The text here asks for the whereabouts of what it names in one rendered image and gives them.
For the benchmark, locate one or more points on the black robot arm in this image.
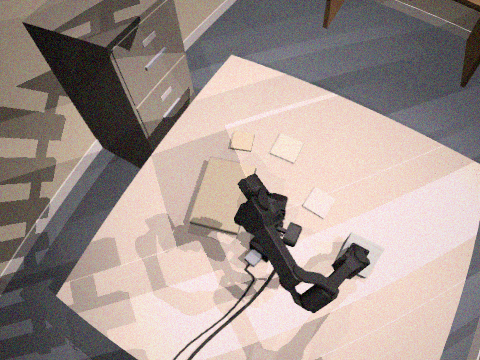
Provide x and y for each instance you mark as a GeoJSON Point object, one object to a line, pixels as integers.
{"type": "Point", "coordinates": [259, 215]}

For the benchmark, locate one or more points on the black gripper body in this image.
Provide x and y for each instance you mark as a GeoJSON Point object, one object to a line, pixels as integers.
{"type": "Point", "coordinates": [291, 234]}

